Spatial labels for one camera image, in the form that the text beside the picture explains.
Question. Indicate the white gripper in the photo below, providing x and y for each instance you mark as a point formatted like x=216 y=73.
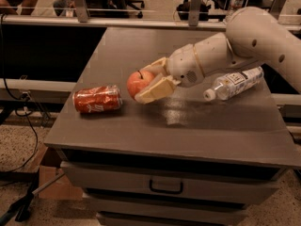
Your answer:
x=182 y=65

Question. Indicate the red apple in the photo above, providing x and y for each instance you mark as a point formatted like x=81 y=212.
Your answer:
x=138 y=81

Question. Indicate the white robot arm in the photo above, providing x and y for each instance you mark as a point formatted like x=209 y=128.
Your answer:
x=252 y=37

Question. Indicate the crushed red coke can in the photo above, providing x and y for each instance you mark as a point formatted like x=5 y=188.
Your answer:
x=96 y=100

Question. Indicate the clear plastic water bottle lying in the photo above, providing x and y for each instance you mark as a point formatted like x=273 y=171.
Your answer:
x=231 y=84

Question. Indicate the grey drawer cabinet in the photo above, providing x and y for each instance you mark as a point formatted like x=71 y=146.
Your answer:
x=228 y=155

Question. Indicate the seated person middle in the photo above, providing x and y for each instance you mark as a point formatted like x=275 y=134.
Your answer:
x=95 y=8

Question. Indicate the upright water bottle background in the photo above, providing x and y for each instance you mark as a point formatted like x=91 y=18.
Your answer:
x=234 y=5

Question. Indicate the cardboard box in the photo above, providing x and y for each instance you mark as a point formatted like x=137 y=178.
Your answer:
x=58 y=188

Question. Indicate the black drawer handle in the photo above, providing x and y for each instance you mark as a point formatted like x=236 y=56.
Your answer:
x=166 y=187

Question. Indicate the black handled floor tool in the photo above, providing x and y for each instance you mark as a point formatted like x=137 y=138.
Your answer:
x=16 y=206

